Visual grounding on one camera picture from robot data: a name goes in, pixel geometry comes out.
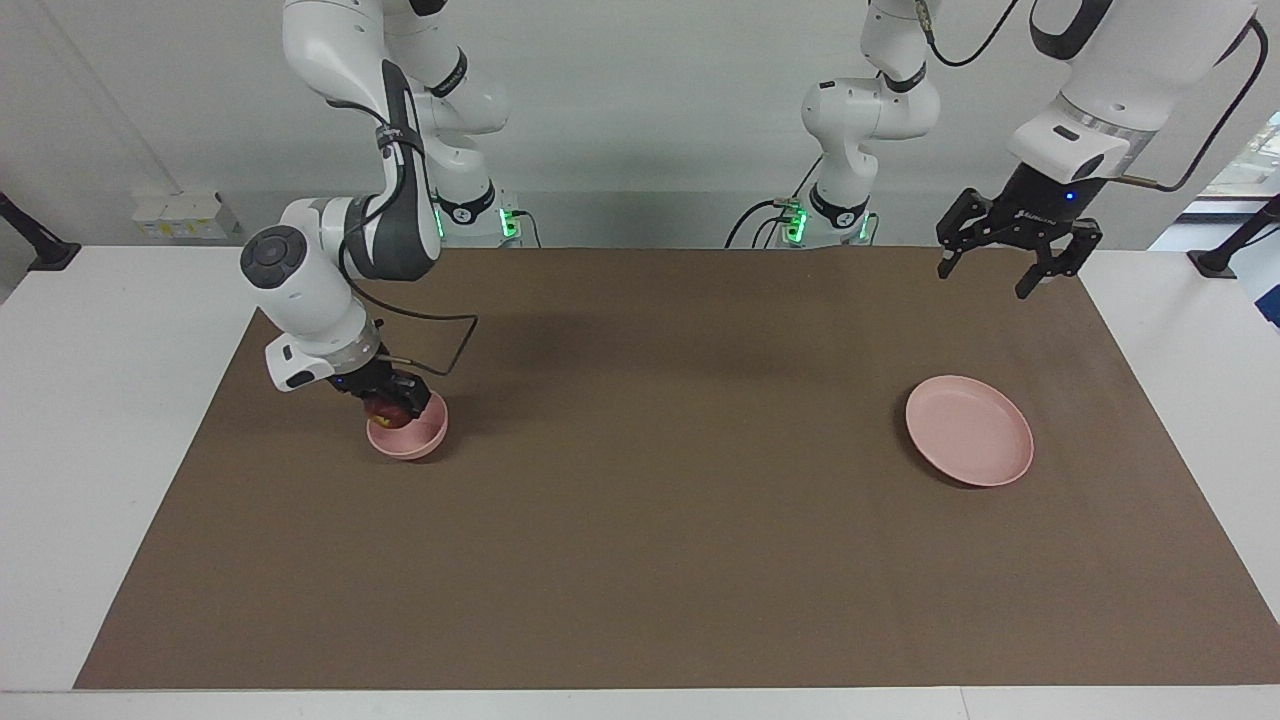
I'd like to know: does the pink bowl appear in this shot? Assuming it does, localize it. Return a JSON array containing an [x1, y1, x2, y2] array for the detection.
[[366, 392, 449, 461]]

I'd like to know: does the pink plate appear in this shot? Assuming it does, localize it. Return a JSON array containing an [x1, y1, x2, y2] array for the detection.
[[905, 375, 1035, 488]]

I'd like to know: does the black clamp stand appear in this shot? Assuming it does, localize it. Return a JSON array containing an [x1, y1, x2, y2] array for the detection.
[[0, 192, 82, 273], [1187, 195, 1280, 279]]

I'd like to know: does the blue panel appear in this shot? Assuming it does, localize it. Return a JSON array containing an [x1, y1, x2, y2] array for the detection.
[[1238, 228, 1280, 328]]

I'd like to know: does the brown table mat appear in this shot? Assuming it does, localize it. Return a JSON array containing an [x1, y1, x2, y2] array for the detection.
[[73, 247, 1280, 691]]

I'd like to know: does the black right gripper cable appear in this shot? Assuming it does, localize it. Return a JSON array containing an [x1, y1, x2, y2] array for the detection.
[[338, 120, 480, 377]]

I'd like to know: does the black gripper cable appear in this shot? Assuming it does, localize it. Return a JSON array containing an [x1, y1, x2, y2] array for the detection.
[[915, 0, 1271, 194], [338, 120, 480, 377]]

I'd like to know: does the black left base cable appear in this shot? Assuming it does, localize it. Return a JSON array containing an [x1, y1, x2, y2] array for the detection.
[[724, 155, 827, 249]]

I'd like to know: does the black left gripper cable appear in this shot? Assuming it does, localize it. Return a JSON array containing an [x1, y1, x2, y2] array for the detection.
[[915, 0, 1271, 194]]

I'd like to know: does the white wall socket box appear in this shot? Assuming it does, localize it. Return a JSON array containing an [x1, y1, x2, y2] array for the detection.
[[131, 190, 242, 241]]

